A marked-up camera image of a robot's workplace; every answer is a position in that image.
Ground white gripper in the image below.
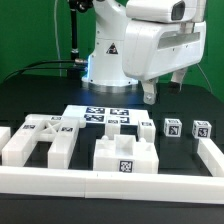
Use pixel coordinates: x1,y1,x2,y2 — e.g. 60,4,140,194
122,20,206,105

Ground white chair seat part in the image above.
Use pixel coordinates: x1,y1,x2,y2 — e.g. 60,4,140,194
93,135,159,174

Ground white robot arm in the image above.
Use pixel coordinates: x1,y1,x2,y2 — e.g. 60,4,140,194
82,0,207,104

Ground white tagged cube left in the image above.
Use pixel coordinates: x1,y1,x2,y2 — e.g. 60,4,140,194
164,118,182,137

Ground white tagged cube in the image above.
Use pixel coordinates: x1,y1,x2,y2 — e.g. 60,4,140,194
164,118,182,137
192,120,212,139

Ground white tagged cube right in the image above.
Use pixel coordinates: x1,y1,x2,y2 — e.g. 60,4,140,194
192,120,212,139

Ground white U-shaped fence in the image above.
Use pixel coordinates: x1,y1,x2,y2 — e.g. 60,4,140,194
0,126,224,205

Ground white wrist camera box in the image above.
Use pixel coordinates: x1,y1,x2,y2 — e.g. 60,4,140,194
126,0,186,23

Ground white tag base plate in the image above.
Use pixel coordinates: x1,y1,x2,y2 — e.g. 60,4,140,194
62,105,151,126

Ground black camera stand pole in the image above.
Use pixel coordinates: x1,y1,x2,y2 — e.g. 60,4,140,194
67,0,93,80

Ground white chair back frame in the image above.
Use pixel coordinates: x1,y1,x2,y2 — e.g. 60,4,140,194
1,114,86,169

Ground white thin cable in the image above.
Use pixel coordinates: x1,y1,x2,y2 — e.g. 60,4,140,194
53,0,64,78

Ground black cables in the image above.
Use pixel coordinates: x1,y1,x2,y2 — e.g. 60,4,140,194
0,58,89,84

